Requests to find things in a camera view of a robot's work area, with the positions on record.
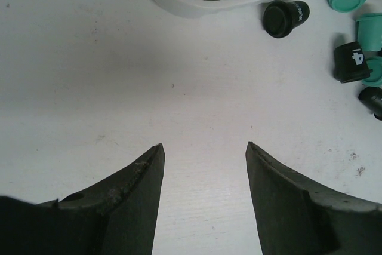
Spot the black capsule right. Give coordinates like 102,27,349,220
358,87,381,121

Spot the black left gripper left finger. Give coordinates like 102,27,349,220
1,144,165,254

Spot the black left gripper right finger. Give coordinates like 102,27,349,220
245,142,381,254

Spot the black capsule middle four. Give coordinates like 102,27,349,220
334,42,372,84

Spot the teal capsule lying text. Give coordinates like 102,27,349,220
361,56,382,87

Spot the teal capsule upright three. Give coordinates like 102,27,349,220
356,13,381,52

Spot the black capsule by basket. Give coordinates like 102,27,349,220
262,0,310,38

